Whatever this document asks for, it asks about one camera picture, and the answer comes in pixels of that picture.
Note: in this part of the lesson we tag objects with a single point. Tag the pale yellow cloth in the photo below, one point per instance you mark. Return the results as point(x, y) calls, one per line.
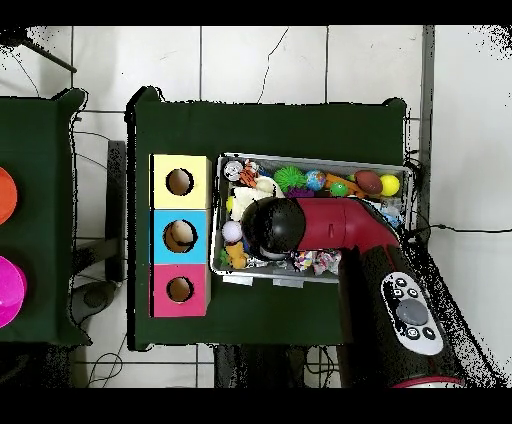
point(252, 194)

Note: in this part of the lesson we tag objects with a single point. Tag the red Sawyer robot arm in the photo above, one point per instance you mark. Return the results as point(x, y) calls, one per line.
point(344, 224)

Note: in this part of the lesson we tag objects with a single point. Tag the clear mesh bin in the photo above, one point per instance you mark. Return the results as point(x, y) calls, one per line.
point(240, 276)

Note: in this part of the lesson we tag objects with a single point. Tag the white ball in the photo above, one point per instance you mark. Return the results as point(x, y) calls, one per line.
point(232, 231)

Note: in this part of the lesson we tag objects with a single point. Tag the orange bear plush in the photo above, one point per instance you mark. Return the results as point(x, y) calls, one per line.
point(237, 256)

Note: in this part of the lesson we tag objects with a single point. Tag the large green spiky ball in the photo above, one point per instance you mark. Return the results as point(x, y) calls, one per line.
point(290, 178)

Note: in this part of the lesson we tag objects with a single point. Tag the silver drink can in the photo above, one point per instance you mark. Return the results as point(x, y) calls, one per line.
point(233, 169)

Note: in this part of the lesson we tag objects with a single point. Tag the small globe print ball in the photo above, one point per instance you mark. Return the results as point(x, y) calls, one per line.
point(316, 179)

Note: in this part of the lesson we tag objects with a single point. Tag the dark green table cloth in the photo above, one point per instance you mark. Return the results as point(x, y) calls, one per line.
point(264, 128)

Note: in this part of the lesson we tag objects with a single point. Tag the small green ball with eyes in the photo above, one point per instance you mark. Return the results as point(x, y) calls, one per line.
point(339, 190)

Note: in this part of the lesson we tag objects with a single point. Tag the brown toy football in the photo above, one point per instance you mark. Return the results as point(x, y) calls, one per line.
point(369, 181)

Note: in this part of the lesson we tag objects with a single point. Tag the yellow ball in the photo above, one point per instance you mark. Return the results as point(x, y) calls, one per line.
point(390, 185)

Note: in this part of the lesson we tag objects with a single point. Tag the dark green side table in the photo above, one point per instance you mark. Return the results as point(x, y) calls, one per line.
point(44, 160)

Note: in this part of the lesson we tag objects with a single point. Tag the orange disc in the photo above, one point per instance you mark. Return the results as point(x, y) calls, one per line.
point(5, 196)

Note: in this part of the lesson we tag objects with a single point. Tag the pink disc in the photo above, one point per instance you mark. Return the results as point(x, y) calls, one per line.
point(10, 292)

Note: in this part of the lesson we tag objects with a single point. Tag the black tripod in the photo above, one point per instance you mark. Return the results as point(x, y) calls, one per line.
point(12, 36)

